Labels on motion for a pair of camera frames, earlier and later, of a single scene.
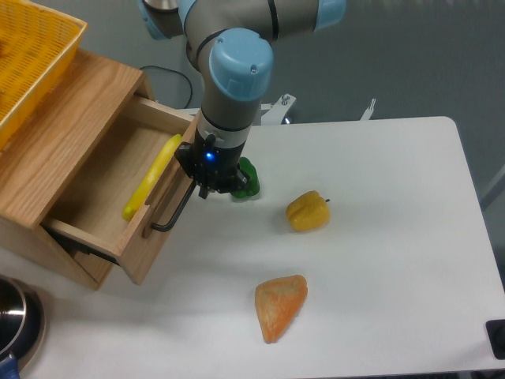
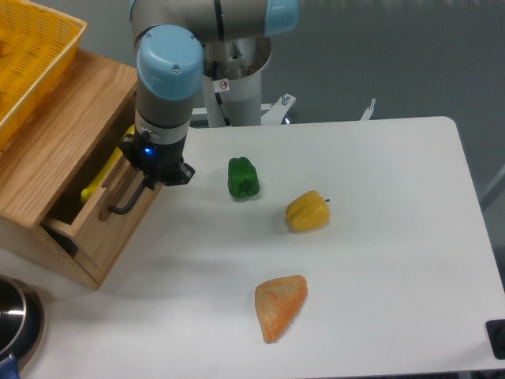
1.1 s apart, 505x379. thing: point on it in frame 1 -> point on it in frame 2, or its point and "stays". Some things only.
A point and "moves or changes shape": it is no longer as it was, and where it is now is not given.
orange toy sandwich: [277, 302] stays
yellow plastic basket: [37, 43] stays
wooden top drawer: [126, 200] moves or changes shape
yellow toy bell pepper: [308, 211] stays
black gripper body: [215, 167] -> [157, 161]
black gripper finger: [241, 179] -> [184, 176]
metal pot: [22, 322] stays
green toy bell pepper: [253, 184] stays
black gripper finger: [185, 153] -> [128, 148]
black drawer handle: [177, 215] -> [121, 211]
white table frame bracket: [275, 113] stays
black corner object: [495, 331] stays
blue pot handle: [9, 369] stays
